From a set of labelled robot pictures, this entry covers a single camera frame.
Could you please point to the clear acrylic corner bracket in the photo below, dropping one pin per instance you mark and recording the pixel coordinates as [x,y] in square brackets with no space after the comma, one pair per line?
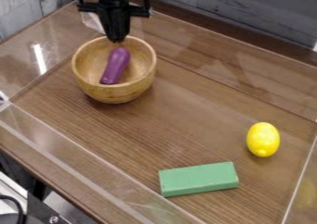
[91,19]

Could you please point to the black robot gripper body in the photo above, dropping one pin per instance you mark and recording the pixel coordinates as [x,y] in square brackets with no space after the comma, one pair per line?
[112,4]

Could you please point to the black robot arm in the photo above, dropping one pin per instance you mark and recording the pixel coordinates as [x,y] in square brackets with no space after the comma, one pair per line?
[115,14]

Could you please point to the yellow toy lemon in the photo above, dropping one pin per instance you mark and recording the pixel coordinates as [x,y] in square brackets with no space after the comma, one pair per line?
[262,139]

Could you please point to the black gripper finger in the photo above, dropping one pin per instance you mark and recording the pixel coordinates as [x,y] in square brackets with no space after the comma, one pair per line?
[123,25]
[107,17]

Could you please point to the green rectangular block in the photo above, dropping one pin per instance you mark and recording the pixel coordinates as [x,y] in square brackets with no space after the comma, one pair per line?
[198,179]

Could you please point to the purple toy eggplant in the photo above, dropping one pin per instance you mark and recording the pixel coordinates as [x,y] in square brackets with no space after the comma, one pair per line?
[117,62]

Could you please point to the brown wooden bowl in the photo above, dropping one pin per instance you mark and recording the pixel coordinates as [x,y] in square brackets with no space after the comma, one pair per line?
[89,62]

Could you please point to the clear acrylic tray wall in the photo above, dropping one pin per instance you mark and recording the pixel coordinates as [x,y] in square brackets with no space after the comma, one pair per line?
[99,152]

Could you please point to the black metal bracket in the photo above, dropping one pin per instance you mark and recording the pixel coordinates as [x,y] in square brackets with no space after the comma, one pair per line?
[40,214]

